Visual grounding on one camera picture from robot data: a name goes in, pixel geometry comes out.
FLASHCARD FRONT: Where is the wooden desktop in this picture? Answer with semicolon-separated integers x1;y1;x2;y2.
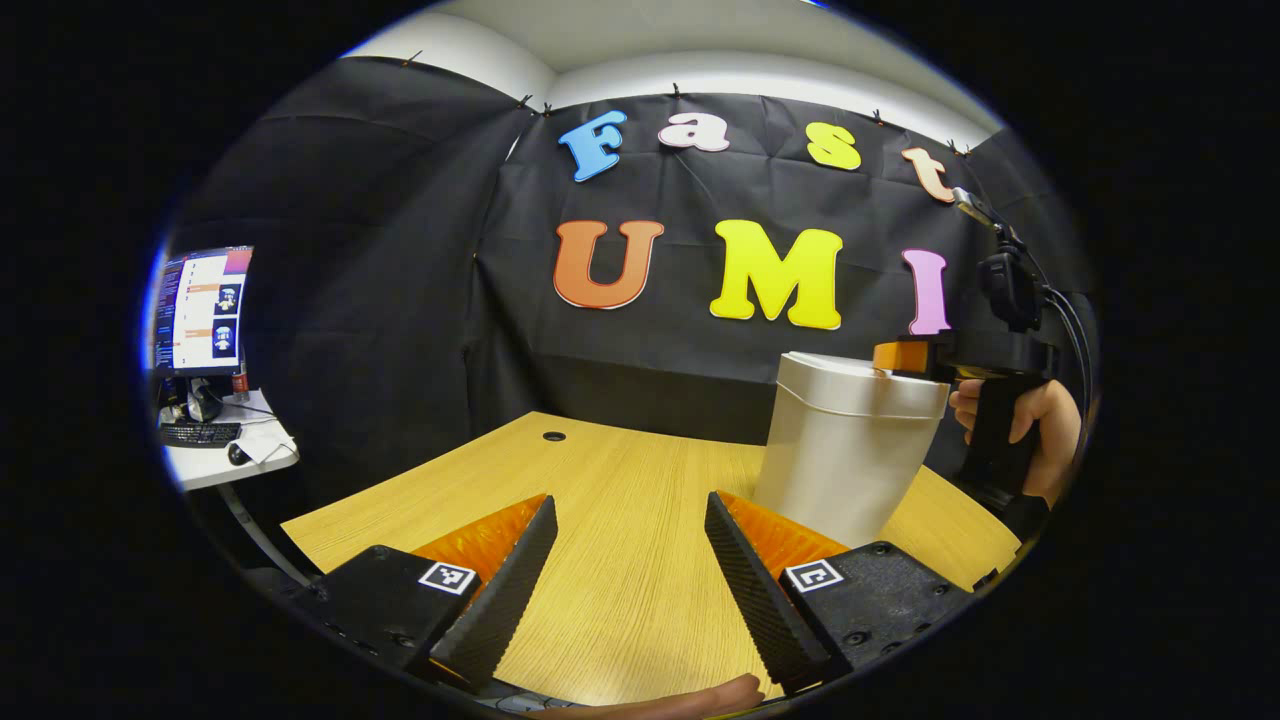
280;411;1023;709

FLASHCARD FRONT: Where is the black cable with connector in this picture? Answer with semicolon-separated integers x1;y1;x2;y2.
952;185;1096;421

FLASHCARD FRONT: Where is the white side table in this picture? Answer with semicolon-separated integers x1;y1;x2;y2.
160;390;311;586

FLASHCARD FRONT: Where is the black keyboard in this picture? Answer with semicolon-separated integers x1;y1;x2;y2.
160;422;241;448

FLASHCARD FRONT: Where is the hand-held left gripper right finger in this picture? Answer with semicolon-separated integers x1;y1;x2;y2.
704;490;976;696

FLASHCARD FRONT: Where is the black backdrop cloth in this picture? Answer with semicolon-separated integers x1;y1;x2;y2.
150;55;1101;501

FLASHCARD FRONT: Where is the white desktop garbage bin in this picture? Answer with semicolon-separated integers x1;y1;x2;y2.
752;351;951;549

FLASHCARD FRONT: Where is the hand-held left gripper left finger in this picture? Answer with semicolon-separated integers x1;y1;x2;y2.
290;493;559;693

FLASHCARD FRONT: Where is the computer monitor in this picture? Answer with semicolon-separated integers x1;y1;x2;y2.
150;246;254;378

